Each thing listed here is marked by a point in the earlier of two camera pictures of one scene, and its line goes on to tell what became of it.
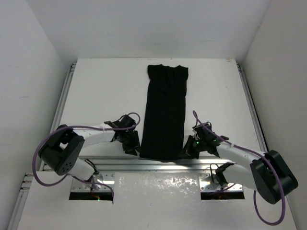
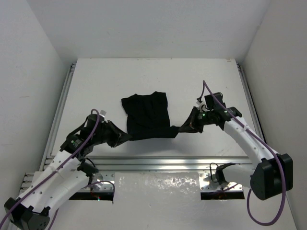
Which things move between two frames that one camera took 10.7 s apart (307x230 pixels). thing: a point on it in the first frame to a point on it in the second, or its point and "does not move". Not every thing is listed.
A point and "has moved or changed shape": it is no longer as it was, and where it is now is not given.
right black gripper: [187, 152] to [190, 125]
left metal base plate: [102, 181] does not move
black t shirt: [163, 124] has moved or changed shape
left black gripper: [130, 142] to [110, 133]
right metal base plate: [208, 183] does not move
